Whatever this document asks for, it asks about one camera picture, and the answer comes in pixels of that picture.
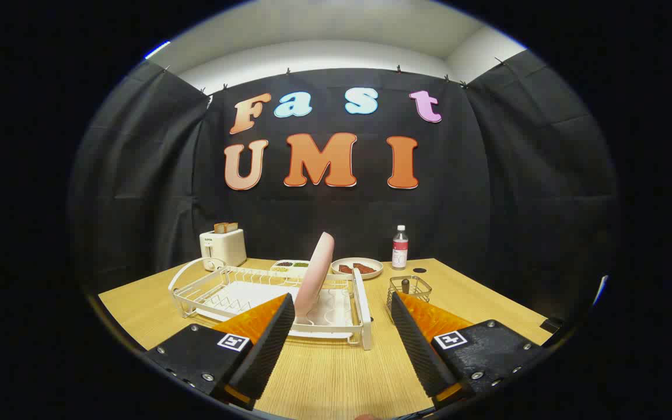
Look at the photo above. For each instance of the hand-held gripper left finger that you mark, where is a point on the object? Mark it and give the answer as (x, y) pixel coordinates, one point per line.
(266, 344)

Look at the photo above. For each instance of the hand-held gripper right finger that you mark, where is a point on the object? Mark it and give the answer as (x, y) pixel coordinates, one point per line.
(420, 350)

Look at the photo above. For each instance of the white dish rack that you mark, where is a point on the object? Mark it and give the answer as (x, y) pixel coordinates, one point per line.
(242, 291)

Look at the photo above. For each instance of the pink plate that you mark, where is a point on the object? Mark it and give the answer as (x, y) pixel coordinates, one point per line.
(318, 268)

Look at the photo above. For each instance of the white divided dish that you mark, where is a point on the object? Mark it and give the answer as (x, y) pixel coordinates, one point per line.
(290, 270)

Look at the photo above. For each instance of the round beige plate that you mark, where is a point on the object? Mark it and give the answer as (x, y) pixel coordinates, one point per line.
(359, 260)

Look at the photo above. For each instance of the red-brown meat slices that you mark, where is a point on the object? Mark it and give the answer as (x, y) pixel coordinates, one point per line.
(362, 268)

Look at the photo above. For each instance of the clear plastic bottle red label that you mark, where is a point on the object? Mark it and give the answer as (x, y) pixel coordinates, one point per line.
(400, 248)

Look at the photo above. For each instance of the white toaster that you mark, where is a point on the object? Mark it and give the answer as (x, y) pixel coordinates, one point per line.
(225, 248)

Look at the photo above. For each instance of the toast bread slice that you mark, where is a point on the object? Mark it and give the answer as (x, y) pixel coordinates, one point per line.
(220, 227)
(232, 226)

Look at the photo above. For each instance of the black table clamp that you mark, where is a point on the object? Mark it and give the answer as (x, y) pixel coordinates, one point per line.
(550, 325)

